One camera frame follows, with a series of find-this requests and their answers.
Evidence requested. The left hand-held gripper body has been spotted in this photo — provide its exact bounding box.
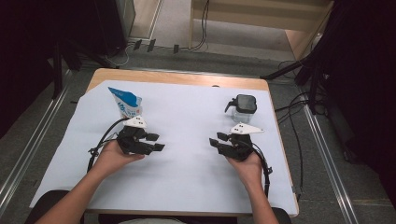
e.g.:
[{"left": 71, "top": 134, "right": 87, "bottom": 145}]
[{"left": 116, "top": 115, "right": 155, "bottom": 156}]

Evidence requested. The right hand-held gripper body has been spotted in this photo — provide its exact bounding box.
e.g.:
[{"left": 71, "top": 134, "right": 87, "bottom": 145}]
[{"left": 218, "top": 122, "right": 265, "bottom": 162}]

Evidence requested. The person's right hand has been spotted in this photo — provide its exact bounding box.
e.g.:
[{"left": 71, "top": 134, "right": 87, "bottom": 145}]
[{"left": 225, "top": 150, "right": 264, "bottom": 189}]

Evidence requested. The person's left hand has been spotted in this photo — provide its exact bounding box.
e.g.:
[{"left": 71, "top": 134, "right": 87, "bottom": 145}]
[{"left": 92, "top": 139, "right": 147, "bottom": 179}]

